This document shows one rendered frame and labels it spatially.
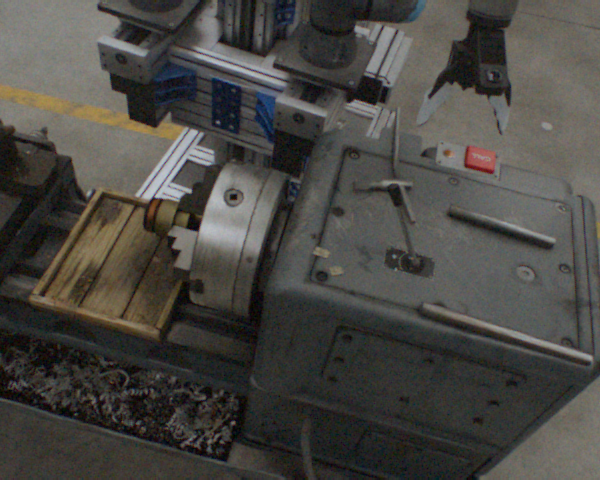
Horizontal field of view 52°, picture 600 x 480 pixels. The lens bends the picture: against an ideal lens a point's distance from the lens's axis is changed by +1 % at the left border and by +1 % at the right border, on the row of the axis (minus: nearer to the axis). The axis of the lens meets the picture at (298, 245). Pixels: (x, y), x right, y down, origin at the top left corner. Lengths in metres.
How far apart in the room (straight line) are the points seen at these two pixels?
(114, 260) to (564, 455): 1.77
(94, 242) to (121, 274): 0.12
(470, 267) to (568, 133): 2.67
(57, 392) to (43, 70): 2.18
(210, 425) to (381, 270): 0.75
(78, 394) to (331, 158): 0.89
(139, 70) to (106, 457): 1.26
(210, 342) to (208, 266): 0.29
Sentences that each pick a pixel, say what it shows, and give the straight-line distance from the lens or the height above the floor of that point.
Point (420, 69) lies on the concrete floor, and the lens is 3.82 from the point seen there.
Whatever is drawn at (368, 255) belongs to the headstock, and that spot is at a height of 1.26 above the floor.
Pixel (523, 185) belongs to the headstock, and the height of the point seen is 1.25.
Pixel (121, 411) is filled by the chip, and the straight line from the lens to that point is 1.66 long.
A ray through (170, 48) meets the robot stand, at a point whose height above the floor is 1.07.
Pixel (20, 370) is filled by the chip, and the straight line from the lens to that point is 1.77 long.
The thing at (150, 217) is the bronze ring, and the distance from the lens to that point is 1.31.
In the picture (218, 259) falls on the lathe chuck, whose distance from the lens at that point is 1.16.
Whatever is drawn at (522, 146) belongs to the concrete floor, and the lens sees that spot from 3.54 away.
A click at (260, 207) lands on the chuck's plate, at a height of 1.23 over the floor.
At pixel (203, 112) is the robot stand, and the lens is 1.88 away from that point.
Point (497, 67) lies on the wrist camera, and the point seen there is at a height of 1.57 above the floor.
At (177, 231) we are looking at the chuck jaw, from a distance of 1.29.
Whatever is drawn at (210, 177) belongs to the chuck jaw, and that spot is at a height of 1.19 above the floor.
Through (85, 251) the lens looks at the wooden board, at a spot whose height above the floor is 0.89.
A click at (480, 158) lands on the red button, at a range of 1.34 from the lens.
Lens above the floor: 2.10
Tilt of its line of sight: 52 degrees down
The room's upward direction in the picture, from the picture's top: 12 degrees clockwise
